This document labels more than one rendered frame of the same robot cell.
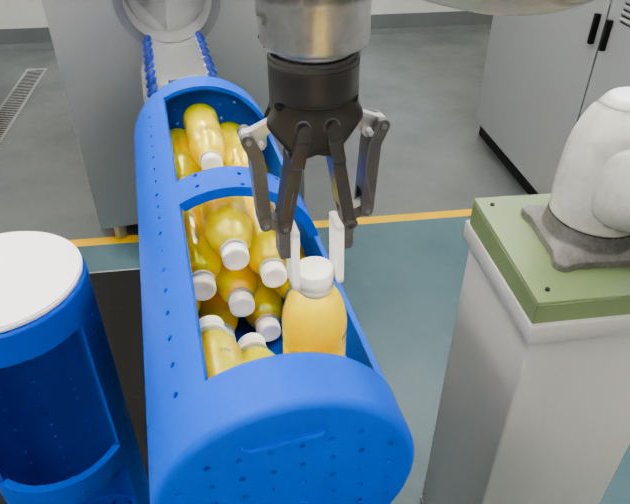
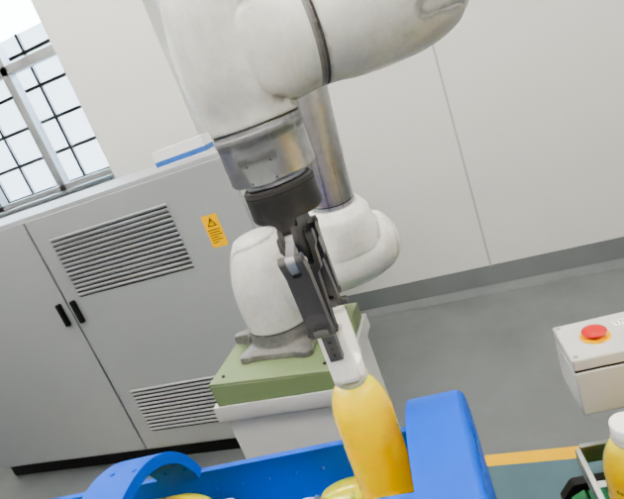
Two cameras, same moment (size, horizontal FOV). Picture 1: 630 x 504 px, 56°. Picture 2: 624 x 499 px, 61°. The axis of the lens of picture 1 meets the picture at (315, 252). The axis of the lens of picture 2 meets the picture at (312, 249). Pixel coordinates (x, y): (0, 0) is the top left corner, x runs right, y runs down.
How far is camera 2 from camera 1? 0.52 m
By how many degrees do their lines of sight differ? 57
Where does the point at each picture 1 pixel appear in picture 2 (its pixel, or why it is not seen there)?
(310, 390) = (451, 404)
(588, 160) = (266, 281)
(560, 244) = (291, 345)
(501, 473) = not seen: outside the picture
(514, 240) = (267, 371)
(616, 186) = not seen: hidden behind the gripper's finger
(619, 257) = not seen: hidden behind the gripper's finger
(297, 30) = (299, 146)
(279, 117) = (299, 231)
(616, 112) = (256, 246)
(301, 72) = (306, 178)
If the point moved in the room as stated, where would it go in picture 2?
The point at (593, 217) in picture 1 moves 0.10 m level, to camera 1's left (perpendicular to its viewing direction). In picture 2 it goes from (294, 311) to (275, 336)
